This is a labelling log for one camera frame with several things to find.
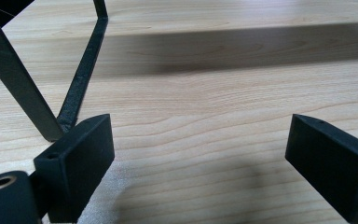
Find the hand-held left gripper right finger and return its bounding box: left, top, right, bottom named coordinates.
left=284, top=113, right=358, bottom=224

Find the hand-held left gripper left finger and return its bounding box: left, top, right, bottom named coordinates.
left=33, top=113, right=116, bottom=224

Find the black metal frame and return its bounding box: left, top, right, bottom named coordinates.
left=0, top=0, right=109, bottom=143

